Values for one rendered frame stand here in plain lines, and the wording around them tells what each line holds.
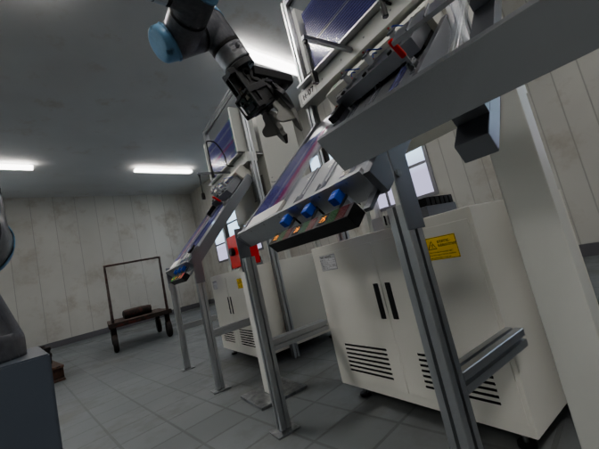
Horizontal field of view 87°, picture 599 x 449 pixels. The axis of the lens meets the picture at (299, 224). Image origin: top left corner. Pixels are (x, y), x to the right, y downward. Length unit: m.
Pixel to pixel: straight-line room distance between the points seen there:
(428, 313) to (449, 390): 0.14
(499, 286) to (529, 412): 0.29
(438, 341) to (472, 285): 0.31
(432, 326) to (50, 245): 8.44
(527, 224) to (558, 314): 0.13
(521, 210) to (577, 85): 3.66
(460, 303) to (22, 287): 8.27
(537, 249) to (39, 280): 8.49
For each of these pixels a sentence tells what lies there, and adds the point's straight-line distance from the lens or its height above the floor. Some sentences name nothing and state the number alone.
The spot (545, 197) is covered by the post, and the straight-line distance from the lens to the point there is 0.58.
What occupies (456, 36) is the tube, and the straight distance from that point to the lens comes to 0.54.
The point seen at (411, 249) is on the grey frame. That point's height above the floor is 0.55.
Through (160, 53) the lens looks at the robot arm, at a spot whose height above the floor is 1.07.
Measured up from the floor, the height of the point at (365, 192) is 0.69.
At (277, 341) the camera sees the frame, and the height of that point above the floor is 0.31.
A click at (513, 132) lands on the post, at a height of 0.70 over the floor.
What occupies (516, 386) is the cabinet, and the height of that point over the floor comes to 0.18.
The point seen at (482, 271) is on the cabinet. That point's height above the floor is 0.46.
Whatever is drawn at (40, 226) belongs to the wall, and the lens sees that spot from 8.81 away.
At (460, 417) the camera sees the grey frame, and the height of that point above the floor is 0.26.
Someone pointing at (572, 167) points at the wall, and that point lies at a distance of 4.11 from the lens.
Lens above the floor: 0.58
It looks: 7 degrees up
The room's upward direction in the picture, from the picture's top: 13 degrees counter-clockwise
